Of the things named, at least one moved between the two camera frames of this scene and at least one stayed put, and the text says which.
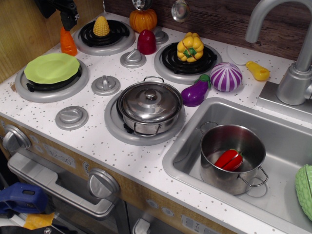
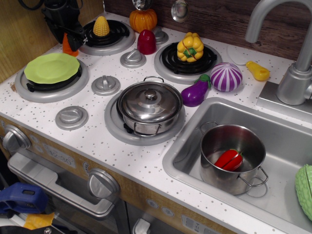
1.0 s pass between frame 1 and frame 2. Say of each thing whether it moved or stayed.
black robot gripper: moved
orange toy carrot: stayed
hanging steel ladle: stayed
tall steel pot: stayed
